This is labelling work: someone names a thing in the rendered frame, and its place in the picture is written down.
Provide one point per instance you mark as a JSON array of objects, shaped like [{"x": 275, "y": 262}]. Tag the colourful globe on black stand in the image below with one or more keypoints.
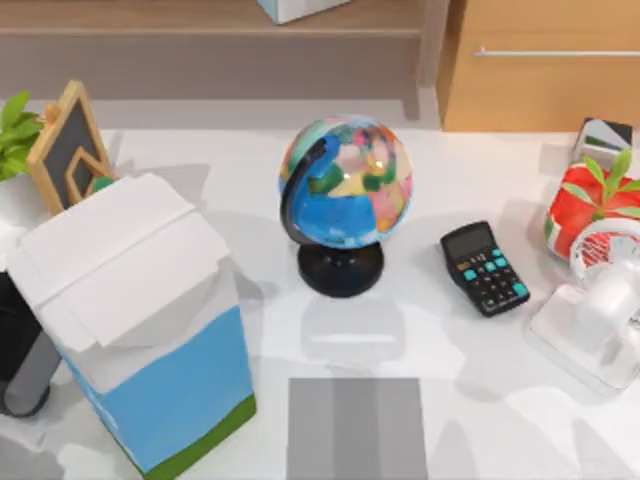
[{"x": 345, "y": 210}]

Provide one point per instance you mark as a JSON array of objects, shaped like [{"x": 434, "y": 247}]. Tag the black calculator with teal keys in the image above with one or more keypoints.
[{"x": 487, "y": 272}]

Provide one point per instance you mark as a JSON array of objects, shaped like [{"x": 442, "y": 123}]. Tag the white and blue milk carton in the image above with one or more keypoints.
[{"x": 125, "y": 280}]

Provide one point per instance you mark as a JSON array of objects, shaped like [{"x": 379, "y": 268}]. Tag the wooden open shelf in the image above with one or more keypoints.
[{"x": 200, "y": 55}]

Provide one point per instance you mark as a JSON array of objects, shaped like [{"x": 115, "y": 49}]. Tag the white and blue box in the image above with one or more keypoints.
[{"x": 295, "y": 7}]

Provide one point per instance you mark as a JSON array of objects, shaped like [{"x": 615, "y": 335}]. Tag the red and white plant pot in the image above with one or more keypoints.
[{"x": 575, "y": 210}]

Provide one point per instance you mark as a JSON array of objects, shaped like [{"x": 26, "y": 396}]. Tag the wooden cupboard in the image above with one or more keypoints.
[{"x": 540, "y": 95}]

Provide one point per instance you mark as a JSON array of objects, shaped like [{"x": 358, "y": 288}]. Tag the wooden framed blackboard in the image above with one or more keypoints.
[{"x": 67, "y": 145}]

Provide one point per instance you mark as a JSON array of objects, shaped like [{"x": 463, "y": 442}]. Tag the white desk fan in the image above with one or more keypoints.
[{"x": 600, "y": 310}]

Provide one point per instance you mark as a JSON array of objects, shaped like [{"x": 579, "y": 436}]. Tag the small grey and black box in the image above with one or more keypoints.
[{"x": 602, "y": 137}]

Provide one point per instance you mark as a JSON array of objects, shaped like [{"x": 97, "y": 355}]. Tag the black and grey device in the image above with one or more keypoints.
[{"x": 17, "y": 330}]

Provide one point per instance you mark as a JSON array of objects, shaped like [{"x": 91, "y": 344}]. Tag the green leafy plant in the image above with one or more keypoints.
[{"x": 15, "y": 140}]

